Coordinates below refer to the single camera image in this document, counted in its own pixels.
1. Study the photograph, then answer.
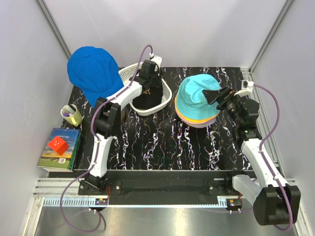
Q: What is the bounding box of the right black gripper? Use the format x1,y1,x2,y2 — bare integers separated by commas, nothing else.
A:
202,86,243,126

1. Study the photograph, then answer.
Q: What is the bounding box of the black embroidered baseball cap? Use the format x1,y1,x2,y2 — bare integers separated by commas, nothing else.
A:
132,80,163,110

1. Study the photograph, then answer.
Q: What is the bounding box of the teal hat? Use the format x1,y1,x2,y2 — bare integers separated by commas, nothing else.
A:
175,74,221,119

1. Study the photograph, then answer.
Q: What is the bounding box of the orange bucket hat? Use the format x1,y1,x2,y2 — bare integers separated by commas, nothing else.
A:
175,110,218,123

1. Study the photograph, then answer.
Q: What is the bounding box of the pink bucket hat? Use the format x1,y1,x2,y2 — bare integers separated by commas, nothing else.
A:
182,117,216,127

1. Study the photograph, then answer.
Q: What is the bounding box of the blue hat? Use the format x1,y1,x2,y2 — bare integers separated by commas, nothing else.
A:
67,46,124,108

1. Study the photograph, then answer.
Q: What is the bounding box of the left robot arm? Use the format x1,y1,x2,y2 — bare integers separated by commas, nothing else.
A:
88,55,163,195

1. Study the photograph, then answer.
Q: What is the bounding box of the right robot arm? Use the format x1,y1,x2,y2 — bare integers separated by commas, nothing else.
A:
202,87,301,231

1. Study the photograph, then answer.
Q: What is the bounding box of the white plastic basket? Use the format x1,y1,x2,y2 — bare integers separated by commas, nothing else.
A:
119,63,172,117

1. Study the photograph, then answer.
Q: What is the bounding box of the cream mannequin head stand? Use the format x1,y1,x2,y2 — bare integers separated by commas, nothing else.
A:
120,109,126,124

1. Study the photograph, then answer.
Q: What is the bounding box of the black marble table mat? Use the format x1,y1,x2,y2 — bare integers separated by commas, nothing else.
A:
69,67,252,172

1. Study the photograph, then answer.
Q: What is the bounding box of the yellow tape cup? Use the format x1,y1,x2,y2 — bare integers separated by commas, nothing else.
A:
60,104,83,127

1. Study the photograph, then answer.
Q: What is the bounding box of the red cube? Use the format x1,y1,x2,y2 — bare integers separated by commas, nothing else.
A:
48,136,69,155

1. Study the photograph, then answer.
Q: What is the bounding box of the landscape cover book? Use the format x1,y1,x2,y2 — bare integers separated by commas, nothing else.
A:
37,128,81,172

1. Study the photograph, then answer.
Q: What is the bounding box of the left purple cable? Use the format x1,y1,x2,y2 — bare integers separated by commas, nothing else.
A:
59,44,155,233

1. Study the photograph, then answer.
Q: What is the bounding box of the purple cable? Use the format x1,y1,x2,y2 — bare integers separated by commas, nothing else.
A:
59,44,155,233
253,83,295,232

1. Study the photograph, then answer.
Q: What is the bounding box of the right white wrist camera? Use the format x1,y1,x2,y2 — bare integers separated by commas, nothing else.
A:
235,80,254,97

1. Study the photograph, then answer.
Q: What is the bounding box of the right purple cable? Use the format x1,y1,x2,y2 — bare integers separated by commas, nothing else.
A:
253,83,295,232

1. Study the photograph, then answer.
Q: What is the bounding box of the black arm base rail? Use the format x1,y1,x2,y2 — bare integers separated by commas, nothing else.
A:
78,170,240,207

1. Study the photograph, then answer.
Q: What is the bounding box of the right aluminium frame post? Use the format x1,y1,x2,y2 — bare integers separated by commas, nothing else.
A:
249,0,295,73

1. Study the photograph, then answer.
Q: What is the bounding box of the aluminium frame post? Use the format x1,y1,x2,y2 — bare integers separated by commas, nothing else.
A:
249,0,295,73
35,0,71,59

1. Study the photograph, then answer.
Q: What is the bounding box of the left aluminium frame post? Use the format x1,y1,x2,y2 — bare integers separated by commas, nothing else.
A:
35,0,71,59

